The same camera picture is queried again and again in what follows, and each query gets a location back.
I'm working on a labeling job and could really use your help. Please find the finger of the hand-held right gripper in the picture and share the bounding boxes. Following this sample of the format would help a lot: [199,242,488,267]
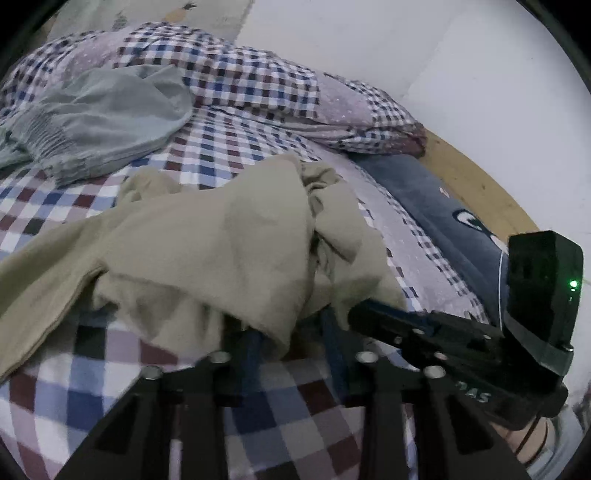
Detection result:
[364,298,503,339]
[347,307,504,370]

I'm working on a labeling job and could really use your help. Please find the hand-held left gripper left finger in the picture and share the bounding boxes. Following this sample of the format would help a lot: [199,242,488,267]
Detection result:
[55,330,266,480]

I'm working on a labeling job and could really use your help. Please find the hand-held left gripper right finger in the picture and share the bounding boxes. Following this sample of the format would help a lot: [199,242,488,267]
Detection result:
[321,307,532,480]

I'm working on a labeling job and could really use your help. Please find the beige garment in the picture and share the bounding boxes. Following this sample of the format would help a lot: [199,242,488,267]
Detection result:
[0,154,407,384]

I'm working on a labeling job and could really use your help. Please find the person's right forearm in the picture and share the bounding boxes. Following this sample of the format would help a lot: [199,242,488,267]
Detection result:
[494,383,591,480]

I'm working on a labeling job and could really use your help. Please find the blue plush pillow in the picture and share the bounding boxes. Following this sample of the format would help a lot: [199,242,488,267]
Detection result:
[348,153,511,328]

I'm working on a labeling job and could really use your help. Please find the checked bed sheet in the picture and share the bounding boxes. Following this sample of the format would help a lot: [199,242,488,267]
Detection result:
[0,106,490,480]

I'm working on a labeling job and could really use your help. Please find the checked and dotted quilt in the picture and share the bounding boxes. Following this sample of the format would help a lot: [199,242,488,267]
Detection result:
[0,23,428,155]

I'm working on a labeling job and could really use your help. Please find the grey-green garment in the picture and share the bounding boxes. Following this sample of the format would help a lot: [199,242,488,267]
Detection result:
[0,131,33,169]

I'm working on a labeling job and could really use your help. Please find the pineapple print curtain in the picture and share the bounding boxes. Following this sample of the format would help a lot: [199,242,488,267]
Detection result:
[46,0,254,44]

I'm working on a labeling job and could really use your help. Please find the grey corduroy pants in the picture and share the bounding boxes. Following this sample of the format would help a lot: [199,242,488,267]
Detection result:
[9,65,194,185]

